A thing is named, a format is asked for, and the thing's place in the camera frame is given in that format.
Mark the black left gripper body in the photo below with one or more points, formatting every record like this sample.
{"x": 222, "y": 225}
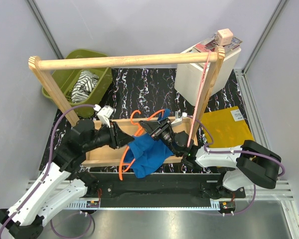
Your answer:
{"x": 102, "y": 138}

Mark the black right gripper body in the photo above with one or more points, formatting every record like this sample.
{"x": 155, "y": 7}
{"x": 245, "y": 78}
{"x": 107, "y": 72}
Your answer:
{"x": 164, "y": 133}

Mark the blue tank top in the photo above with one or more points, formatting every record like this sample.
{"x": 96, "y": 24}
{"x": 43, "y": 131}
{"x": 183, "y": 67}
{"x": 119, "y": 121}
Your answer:
{"x": 144, "y": 155}

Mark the striped white tank top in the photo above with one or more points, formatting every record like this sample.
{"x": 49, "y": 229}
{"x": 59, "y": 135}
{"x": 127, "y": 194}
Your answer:
{"x": 84, "y": 86}

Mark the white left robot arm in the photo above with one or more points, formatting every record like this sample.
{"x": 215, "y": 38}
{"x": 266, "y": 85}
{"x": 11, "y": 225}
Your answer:
{"x": 27, "y": 217}

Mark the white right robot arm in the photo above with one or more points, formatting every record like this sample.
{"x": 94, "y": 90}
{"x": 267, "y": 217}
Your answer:
{"x": 249, "y": 163}

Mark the wooden clothes rack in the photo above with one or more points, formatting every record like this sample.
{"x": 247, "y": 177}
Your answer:
{"x": 42, "y": 68}

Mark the white storage box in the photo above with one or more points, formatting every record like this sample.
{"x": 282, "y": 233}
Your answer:
{"x": 188, "y": 76}

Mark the yellow padded envelope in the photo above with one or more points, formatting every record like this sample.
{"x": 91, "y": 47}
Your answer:
{"x": 226, "y": 128}

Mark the green plastic basket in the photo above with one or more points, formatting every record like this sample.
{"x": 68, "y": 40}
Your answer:
{"x": 66, "y": 80}

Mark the stack of books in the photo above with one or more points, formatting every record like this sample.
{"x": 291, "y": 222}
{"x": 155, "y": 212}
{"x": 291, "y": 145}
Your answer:
{"x": 209, "y": 44}

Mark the beige cube power socket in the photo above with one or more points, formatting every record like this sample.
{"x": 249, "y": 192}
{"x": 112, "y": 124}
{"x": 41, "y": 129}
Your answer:
{"x": 224, "y": 37}

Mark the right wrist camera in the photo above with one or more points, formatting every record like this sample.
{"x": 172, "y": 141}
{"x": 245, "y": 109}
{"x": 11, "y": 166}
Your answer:
{"x": 178, "y": 118}

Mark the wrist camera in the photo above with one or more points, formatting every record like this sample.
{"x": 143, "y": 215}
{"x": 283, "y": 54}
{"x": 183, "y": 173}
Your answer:
{"x": 178, "y": 118}
{"x": 104, "y": 115}

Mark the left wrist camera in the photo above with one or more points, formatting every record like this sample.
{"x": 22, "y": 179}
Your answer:
{"x": 104, "y": 115}

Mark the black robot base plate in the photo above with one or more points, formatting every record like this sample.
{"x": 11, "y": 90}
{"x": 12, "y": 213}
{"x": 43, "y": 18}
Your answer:
{"x": 154, "y": 192}

